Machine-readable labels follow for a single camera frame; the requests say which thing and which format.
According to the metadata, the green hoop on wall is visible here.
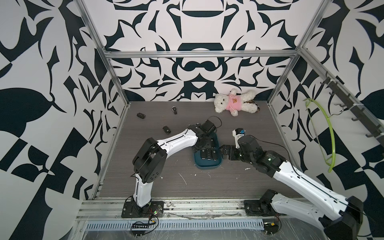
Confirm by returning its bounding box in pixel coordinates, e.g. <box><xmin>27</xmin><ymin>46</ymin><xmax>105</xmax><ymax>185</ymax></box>
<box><xmin>304</xmin><ymin>98</ymin><xmax>336</xmax><ymax>173</ymax></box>

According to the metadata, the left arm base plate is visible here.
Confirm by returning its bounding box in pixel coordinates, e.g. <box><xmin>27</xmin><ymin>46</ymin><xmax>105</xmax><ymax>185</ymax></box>
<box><xmin>121</xmin><ymin>200</ymin><xmax>164</xmax><ymax>219</ymax></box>

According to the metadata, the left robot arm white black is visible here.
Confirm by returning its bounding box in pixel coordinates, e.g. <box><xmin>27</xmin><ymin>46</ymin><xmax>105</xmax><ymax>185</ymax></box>
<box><xmin>133</xmin><ymin>120</ymin><xmax>217</xmax><ymax>208</ymax></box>

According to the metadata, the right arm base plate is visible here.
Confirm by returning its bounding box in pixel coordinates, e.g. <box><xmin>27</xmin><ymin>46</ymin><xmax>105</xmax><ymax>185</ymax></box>
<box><xmin>244</xmin><ymin>200</ymin><xmax>282</xmax><ymax>217</ymax></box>

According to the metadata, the black car key front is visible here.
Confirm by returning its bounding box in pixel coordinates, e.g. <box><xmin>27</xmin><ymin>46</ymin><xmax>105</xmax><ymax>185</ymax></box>
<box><xmin>201</xmin><ymin>150</ymin><xmax>207</xmax><ymax>160</ymax></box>

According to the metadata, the white teddy bear pink shirt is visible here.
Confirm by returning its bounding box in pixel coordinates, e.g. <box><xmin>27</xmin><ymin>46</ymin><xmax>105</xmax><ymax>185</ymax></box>
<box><xmin>214</xmin><ymin>89</ymin><xmax>260</xmax><ymax>117</ymax></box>

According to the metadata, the black connector box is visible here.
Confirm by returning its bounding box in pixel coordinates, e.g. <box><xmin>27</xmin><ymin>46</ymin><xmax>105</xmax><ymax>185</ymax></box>
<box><xmin>264</xmin><ymin>223</ymin><xmax>280</xmax><ymax>236</ymax></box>
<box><xmin>130</xmin><ymin>222</ymin><xmax>151</xmax><ymax>237</ymax></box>

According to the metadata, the dark teal storage box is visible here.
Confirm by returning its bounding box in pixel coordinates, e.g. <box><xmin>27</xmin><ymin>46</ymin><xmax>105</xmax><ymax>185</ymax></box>
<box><xmin>193</xmin><ymin>133</ymin><xmax>222</xmax><ymax>170</ymax></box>

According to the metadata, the black hook rail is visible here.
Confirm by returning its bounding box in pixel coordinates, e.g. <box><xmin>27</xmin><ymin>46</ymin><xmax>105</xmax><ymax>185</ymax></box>
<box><xmin>322</xmin><ymin>71</ymin><xmax>384</xmax><ymax>145</ymax></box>

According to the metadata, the car key with metal ring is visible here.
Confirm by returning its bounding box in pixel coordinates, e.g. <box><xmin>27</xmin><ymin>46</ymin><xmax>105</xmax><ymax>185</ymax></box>
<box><xmin>172</xmin><ymin>106</ymin><xmax>178</xmax><ymax>115</ymax></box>

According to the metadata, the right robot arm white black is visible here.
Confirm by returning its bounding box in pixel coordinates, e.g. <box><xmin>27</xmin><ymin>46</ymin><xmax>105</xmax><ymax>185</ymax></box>
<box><xmin>220</xmin><ymin>134</ymin><xmax>364</xmax><ymax>240</ymax></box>

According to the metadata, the black connector box left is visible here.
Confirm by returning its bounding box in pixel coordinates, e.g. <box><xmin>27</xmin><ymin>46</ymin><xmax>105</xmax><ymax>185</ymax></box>
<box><xmin>130</xmin><ymin>222</ymin><xmax>151</xmax><ymax>237</ymax></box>

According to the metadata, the black car key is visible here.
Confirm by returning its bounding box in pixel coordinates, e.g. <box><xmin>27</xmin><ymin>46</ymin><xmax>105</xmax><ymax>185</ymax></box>
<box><xmin>137</xmin><ymin>113</ymin><xmax>146</xmax><ymax>119</ymax></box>
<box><xmin>201</xmin><ymin>150</ymin><xmax>207</xmax><ymax>160</ymax></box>
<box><xmin>163</xmin><ymin>126</ymin><xmax>171</xmax><ymax>135</ymax></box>
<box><xmin>212</xmin><ymin>149</ymin><xmax>218</xmax><ymax>161</ymax></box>
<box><xmin>206</xmin><ymin>149</ymin><xmax>212</xmax><ymax>160</ymax></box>

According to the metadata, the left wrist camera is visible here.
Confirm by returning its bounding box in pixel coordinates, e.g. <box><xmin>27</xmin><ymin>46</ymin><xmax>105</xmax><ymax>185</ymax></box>
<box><xmin>200</xmin><ymin>120</ymin><xmax>217</xmax><ymax>136</ymax></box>

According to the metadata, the black connector box right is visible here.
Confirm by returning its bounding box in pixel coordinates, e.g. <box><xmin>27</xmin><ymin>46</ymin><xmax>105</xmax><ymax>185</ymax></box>
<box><xmin>264</xmin><ymin>223</ymin><xmax>280</xmax><ymax>236</ymax></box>

